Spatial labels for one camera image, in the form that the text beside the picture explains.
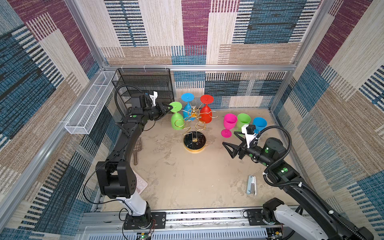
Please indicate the blue front wine glass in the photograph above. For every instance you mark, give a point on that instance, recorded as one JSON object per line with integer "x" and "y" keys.
{"x": 260, "y": 124}

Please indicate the pink wine glass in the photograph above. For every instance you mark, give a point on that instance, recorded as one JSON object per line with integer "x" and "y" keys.
{"x": 230, "y": 120}

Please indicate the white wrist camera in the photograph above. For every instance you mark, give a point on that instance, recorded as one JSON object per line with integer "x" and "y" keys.
{"x": 153, "y": 96}
{"x": 251, "y": 135}

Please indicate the red wine glass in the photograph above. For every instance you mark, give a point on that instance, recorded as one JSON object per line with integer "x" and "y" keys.
{"x": 206, "y": 109}

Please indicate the gold wine glass rack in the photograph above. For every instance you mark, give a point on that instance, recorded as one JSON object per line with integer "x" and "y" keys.
{"x": 194, "y": 140}

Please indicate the aluminium mounting rail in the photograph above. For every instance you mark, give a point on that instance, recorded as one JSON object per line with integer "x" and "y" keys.
{"x": 189, "y": 224}

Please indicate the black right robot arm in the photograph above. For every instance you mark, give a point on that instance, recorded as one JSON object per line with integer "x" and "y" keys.
{"x": 326, "y": 223}

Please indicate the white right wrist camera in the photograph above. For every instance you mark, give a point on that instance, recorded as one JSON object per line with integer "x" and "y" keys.
{"x": 251, "y": 135}

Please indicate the green front wine glass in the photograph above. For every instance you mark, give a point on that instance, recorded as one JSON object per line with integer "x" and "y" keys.
{"x": 243, "y": 119}

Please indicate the black wire shelf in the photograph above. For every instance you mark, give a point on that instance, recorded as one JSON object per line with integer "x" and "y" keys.
{"x": 130, "y": 81}

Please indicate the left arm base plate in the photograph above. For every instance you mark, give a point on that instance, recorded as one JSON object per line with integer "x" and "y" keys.
{"x": 155, "y": 220}

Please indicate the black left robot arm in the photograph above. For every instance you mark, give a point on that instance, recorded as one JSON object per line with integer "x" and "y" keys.
{"x": 115, "y": 175}

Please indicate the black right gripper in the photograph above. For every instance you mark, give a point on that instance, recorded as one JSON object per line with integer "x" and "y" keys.
{"x": 235, "y": 150}

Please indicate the blue wine glass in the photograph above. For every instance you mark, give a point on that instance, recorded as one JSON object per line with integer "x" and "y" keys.
{"x": 187, "y": 105}
{"x": 260, "y": 124}

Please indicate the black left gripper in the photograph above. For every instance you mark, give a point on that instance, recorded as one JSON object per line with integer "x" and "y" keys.
{"x": 160, "y": 107}

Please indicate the white mesh wall basket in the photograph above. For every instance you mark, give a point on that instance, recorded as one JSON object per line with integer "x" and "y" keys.
{"x": 87, "y": 112}

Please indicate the silver stapler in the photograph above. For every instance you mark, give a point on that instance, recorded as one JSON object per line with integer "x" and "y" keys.
{"x": 252, "y": 186}

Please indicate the blue back wine glass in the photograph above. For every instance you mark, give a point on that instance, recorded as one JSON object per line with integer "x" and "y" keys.
{"x": 187, "y": 105}

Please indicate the green back wine glass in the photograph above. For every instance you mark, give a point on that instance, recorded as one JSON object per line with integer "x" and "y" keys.
{"x": 177, "y": 117}

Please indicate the green wine glass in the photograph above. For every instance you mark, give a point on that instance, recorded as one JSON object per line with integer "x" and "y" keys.
{"x": 243, "y": 119}
{"x": 177, "y": 117}

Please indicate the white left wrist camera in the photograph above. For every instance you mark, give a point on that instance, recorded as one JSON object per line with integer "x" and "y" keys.
{"x": 153, "y": 96}

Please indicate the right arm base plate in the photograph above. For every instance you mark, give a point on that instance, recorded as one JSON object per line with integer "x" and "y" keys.
{"x": 261, "y": 217}

